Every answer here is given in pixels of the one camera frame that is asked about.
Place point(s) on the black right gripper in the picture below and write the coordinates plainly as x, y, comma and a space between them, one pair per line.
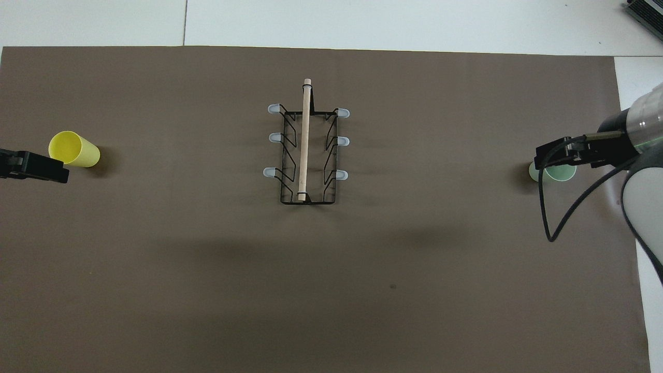
603, 151

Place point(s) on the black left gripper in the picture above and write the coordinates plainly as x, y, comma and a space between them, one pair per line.
6, 165

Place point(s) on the pale green plastic cup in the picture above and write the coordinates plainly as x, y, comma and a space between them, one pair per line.
562, 174

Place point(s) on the yellow plastic cup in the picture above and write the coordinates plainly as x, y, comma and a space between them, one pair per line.
83, 154

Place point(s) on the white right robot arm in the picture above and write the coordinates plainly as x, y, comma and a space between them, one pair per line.
645, 124

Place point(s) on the grey ridged device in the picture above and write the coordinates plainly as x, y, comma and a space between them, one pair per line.
647, 13

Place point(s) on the brown paper table mat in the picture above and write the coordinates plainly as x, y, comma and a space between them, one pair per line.
207, 269

